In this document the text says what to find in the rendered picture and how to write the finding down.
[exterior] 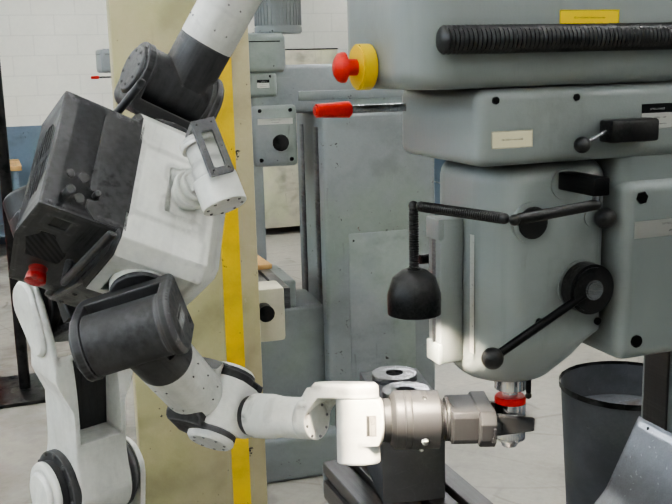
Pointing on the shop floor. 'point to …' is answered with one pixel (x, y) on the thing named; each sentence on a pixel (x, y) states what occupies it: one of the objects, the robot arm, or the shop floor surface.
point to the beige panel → (205, 310)
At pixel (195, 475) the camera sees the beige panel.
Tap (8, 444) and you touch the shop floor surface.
